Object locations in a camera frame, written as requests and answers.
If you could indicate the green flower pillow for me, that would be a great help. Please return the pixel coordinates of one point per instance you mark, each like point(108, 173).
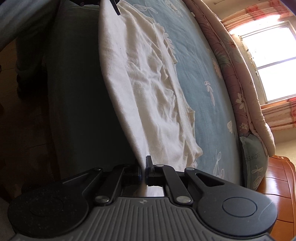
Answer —
point(255, 161)

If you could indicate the white long-sleeve printed shirt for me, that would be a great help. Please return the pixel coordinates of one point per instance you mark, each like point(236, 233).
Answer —
point(139, 70)

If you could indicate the orange wooden headboard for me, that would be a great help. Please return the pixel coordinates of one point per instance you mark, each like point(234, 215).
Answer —
point(279, 185)

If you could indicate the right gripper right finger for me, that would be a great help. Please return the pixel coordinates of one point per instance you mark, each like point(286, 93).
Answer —
point(224, 208)

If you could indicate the bright window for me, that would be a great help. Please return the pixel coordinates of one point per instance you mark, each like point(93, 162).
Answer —
point(270, 46)

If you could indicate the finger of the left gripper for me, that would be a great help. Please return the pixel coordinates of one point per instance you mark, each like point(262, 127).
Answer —
point(114, 4)

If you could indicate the blue floral bed sheet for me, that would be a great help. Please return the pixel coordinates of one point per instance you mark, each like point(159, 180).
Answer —
point(59, 69)

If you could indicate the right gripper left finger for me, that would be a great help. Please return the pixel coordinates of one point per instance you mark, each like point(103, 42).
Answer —
point(49, 208)

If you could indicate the pink striped curtain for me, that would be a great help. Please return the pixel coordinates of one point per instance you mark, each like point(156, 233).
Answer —
point(280, 114)

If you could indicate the pink floral folded quilt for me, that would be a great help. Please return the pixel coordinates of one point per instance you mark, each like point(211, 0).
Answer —
point(236, 75)

